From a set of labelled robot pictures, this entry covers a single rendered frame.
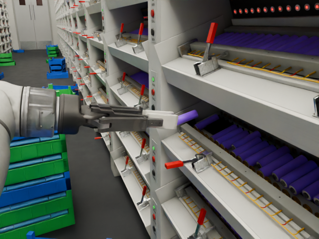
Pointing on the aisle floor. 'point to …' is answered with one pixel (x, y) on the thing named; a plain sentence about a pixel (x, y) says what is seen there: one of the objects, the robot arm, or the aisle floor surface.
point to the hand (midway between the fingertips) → (159, 119)
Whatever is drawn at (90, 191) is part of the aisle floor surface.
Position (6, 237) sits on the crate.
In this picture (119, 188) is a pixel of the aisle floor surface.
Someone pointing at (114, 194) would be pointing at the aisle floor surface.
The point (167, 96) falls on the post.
